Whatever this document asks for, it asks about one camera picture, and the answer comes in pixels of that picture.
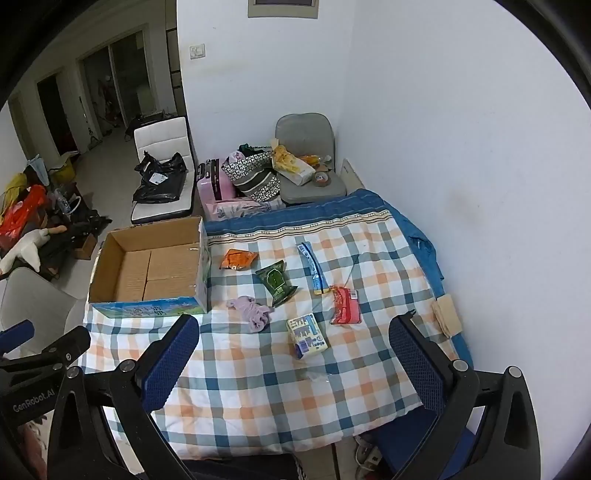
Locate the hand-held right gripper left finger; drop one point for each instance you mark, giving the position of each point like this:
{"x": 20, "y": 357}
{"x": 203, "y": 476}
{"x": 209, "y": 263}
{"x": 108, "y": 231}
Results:
{"x": 168, "y": 364}

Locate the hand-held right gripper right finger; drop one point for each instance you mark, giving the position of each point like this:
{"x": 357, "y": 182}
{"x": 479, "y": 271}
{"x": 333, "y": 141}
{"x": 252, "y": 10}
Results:
{"x": 418, "y": 364}

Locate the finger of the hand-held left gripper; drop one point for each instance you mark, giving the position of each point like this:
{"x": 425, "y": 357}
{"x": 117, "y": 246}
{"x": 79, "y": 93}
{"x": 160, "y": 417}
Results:
{"x": 55, "y": 350}
{"x": 16, "y": 334}

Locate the pale grey round chair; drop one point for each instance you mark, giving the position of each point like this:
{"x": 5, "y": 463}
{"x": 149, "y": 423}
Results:
{"x": 32, "y": 300}

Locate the beige cardboard piece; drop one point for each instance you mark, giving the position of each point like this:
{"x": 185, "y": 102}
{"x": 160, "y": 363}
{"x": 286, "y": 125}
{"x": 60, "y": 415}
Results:
{"x": 447, "y": 316}

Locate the white plush goose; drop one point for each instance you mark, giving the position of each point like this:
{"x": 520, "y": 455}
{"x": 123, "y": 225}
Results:
{"x": 27, "y": 247}

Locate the red snack packet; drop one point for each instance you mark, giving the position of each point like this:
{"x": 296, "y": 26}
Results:
{"x": 346, "y": 307}

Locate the open cardboard box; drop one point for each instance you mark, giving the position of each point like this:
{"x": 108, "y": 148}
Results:
{"x": 138, "y": 272}

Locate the purple cloth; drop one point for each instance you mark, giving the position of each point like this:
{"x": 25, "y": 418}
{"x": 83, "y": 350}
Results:
{"x": 251, "y": 314}

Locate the white power strip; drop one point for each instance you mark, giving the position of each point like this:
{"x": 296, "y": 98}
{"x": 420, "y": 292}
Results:
{"x": 368, "y": 452}

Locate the plaid blanket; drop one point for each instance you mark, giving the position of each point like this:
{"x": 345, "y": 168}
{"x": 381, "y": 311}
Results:
{"x": 277, "y": 392}

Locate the yellow blue tissue pack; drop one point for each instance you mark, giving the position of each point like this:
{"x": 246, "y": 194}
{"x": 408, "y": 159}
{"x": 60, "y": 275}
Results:
{"x": 307, "y": 337}

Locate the dark cloth pile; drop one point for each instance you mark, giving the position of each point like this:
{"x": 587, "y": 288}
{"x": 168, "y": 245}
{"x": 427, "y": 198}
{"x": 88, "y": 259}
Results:
{"x": 74, "y": 226}

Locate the orange snack packet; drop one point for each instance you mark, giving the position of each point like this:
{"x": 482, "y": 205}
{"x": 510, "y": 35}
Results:
{"x": 235, "y": 259}

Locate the red plastic bag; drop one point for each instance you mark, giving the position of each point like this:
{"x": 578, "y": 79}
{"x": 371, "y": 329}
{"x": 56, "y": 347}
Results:
{"x": 23, "y": 210}

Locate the green snack packet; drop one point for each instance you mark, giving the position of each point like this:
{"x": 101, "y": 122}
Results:
{"x": 275, "y": 281}

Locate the long blue packet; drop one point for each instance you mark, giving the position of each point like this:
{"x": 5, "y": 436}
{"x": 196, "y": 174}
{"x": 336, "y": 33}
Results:
{"x": 311, "y": 267}

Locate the pink printed cloth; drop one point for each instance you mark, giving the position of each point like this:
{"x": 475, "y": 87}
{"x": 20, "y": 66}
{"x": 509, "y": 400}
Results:
{"x": 231, "y": 210}

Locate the black plastic bag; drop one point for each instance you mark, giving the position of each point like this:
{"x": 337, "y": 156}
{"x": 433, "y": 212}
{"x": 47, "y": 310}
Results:
{"x": 157, "y": 189}

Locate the pink suitcase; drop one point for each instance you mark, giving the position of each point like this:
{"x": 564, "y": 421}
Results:
{"x": 207, "y": 189}

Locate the white board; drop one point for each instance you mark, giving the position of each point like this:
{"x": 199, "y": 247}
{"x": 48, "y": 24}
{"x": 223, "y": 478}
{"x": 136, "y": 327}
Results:
{"x": 351, "y": 173}

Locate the patterned tote bag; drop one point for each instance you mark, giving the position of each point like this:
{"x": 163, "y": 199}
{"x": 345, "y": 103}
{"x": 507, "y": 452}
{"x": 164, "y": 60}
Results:
{"x": 254, "y": 180}

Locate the brown tape roll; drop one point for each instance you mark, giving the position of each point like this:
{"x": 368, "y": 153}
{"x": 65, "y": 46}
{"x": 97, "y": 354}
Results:
{"x": 321, "y": 178}

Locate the white chair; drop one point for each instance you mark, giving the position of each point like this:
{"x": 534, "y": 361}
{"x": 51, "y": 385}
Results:
{"x": 161, "y": 134}

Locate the yellow plastic bag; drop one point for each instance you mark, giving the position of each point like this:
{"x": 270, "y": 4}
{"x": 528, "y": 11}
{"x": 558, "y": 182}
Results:
{"x": 288, "y": 164}

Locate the sliding glass door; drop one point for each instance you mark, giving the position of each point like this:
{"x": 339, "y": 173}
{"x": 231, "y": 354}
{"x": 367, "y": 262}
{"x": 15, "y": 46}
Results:
{"x": 115, "y": 78}

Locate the white wall switch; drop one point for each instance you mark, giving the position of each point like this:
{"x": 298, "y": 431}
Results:
{"x": 197, "y": 51}

